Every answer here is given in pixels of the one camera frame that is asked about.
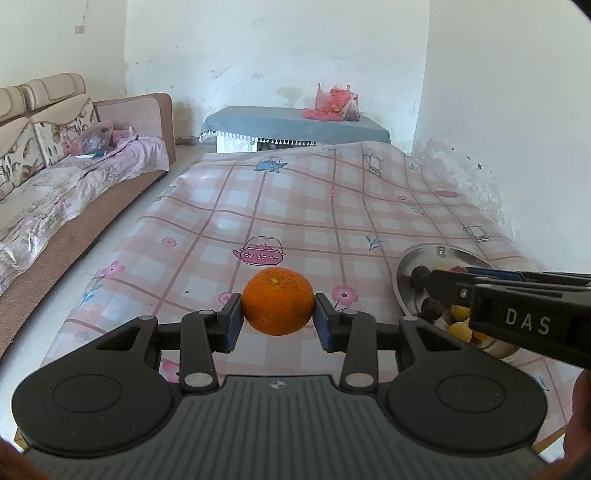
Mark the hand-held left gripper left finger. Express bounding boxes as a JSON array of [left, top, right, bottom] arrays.
[[95, 292, 243, 394]]

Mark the white low table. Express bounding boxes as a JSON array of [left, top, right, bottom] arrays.
[[216, 133, 319, 154]]

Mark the floral sofa cushion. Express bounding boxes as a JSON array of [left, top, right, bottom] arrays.
[[0, 117, 47, 201], [32, 98, 98, 167]]

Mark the red plastic bag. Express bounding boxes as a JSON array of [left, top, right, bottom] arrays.
[[302, 84, 361, 122]]

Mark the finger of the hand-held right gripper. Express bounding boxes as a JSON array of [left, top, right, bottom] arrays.
[[465, 267, 591, 291], [427, 268, 490, 308]]

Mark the pink plaid tablecloth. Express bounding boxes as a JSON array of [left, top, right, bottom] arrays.
[[39, 141, 573, 439]]

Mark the person's right hand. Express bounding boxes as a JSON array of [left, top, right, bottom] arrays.
[[562, 369, 591, 462]]

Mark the brown fabric sofa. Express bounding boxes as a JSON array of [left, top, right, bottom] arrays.
[[0, 72, 177, 356]]

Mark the round metal plate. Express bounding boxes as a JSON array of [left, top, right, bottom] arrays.
[[396, 243, 522, 363]]

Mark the blue-grey fringed table cloth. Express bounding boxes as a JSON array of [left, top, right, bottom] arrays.
[[199, 105, 392, 146]]

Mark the pink floral sofa blanket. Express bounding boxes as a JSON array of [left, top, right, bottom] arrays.
[[0, 135, 170, 296]]

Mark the wooden table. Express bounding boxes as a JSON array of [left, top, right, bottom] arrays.
[[536, 422, 568, 455]]

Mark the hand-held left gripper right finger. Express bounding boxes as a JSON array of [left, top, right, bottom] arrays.
[[314, 293, 462, 391]]

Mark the pink plastic bag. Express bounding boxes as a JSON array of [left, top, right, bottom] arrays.
[[67, 121, 139, 155]]

